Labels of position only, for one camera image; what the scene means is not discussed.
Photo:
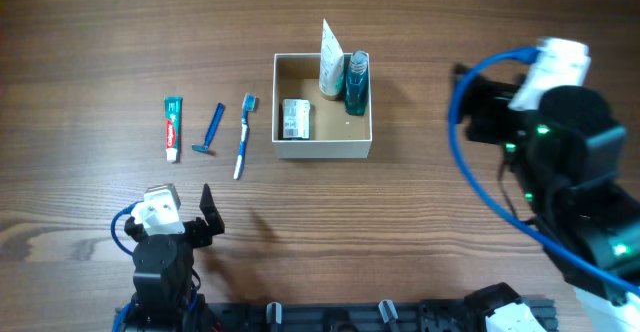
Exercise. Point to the blue white toothbrush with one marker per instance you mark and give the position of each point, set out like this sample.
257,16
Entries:
249,104

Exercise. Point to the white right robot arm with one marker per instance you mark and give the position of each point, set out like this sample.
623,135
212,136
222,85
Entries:
563,145

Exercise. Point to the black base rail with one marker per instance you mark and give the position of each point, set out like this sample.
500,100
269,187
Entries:
426,315

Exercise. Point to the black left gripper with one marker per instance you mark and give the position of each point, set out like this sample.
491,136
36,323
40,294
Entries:
203,234

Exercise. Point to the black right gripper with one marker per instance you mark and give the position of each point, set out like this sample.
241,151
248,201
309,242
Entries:
493,98

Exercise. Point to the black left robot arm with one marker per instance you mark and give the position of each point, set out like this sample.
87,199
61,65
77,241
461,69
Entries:
161,246

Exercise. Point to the blue Listerine mouthwash bottle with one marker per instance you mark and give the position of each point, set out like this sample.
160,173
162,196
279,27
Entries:
356,84

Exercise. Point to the white lotion tube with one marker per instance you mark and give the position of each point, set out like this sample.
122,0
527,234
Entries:
331,76

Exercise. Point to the blue disposable razor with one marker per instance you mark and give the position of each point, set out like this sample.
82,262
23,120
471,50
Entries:
210,133

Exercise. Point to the white green soap packet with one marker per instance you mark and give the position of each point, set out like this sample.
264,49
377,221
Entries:
296,119

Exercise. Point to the Colgate toothpaste tube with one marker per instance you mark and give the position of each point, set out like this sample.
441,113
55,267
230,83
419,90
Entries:
173,108

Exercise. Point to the white cardboard box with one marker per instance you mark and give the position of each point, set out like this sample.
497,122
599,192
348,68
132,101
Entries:
333,132

